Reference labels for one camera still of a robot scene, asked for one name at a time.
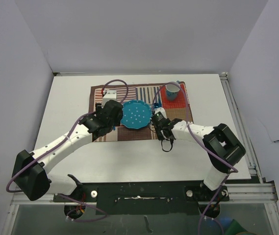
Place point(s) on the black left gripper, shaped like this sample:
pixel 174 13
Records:
pixel 98 107

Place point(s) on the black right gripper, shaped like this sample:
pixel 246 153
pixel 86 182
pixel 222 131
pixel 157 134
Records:
pixel 160 137

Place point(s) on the blue polka dot plate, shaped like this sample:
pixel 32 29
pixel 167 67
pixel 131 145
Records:
pixel 136 114

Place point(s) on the striped patchwork placemat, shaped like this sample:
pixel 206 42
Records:
pixel 144 92

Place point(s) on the white blue mug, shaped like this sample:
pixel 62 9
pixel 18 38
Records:
pixel 172 90

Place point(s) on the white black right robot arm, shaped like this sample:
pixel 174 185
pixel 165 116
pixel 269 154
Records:
pixel 221 144

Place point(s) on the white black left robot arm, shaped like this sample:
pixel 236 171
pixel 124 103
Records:
pixel 31 171

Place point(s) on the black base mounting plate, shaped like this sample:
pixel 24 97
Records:
pixel 145 198

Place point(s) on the green object bottom corner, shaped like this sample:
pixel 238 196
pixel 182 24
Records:
pixel 234 228

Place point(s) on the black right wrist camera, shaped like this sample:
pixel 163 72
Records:
pixel 159 117

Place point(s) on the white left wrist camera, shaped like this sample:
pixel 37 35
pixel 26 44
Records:
pixel 109 95

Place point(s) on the aluminium right frame rail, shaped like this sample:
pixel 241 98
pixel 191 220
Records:
pixel 250 157

